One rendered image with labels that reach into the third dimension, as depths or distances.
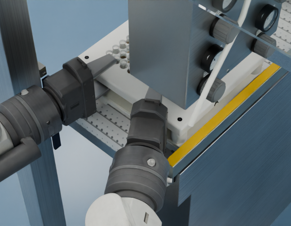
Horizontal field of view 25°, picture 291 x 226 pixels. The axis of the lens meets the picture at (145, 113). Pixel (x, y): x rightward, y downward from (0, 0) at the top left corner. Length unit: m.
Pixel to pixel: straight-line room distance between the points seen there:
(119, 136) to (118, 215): 0.28
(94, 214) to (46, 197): 0.50
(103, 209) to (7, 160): 0.19
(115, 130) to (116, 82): 0.09
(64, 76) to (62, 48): 1.51
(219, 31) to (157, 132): 0.23
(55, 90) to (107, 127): 0.14
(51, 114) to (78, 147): 1.20
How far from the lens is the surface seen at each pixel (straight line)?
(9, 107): 1.04
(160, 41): 0.83
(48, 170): 1.34
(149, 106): 0.99
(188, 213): 1.39
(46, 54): 2.56
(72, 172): 2.18
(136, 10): 0.83
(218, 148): 1.17
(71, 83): 1.06
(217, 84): 0.87
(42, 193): 1.38
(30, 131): 1.03
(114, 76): 1.12
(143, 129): 0.99
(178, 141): 1.08
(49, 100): 1.04
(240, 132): 1.22
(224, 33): 0.81
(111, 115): 1.16
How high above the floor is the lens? 1.77
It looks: 49 degrees down
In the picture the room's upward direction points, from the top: straight up
